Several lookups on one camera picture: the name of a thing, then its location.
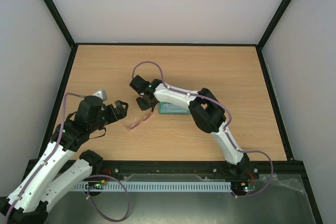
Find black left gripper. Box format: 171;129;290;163
89;100;129;132

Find pink transparent sunglasses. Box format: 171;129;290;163
128;112;153;131

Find grey glasses case green lining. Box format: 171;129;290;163
159;102;190;115

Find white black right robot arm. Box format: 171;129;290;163
129;75;249;178

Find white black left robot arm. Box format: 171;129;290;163
1;95;128;223

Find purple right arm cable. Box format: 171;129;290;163
132;61;275;199

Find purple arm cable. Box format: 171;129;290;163
132;61;275;199
4;92;131;222

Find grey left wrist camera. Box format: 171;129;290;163
92;89;108;101

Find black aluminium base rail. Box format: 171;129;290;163
93;160;308;182

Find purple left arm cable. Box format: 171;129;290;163
4;92;131;222

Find light blue slotted cable duct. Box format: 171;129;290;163
70;182;232;193

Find black enclosure frame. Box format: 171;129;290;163
40;0;322;223

